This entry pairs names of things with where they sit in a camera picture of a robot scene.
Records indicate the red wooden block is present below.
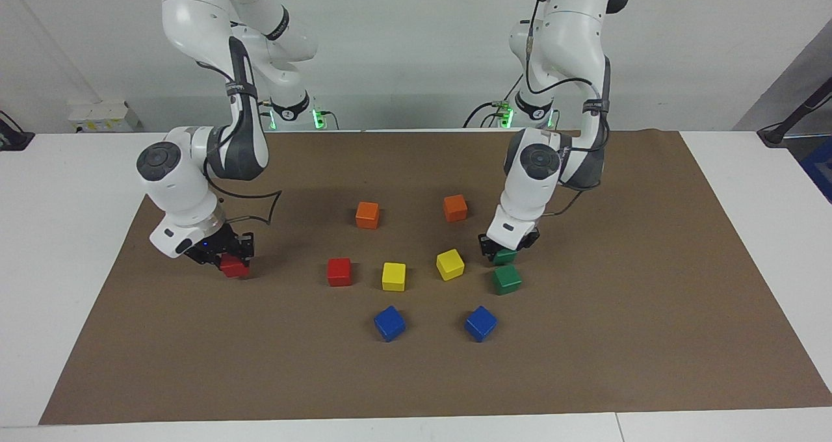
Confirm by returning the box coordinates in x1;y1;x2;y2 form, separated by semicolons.
220;255;252;279
326;257;353;287

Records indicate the yellow wooden block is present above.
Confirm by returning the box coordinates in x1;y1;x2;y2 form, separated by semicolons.
435;248;466;281
381;262;407;293

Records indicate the blue wooden block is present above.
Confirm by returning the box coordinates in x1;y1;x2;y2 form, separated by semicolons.
373;305;407;343
464;305;499;343

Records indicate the brown table mat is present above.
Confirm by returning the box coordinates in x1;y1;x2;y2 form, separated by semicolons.
39;129;832;425

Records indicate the white power strip box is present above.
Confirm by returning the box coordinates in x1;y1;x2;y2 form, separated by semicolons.
68;101;142;133

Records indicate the black clamp base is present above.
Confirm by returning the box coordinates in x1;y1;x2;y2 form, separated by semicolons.
0;110;35;151

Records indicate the blue crate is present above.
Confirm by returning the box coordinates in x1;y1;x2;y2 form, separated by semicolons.
799;136;832;203

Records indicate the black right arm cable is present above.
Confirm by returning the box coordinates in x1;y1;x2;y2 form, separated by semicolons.
195;58;284;228

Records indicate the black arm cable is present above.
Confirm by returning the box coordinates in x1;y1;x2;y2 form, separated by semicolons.
523;0;612;219
195;58;284;228

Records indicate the black left base cable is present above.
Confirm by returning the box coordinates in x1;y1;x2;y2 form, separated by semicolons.
463;91;525;129

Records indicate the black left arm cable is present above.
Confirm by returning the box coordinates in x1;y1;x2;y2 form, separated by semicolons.
523;0;612;219

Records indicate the black camera stand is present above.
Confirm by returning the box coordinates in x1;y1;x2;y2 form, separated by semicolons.
757;77;832;148

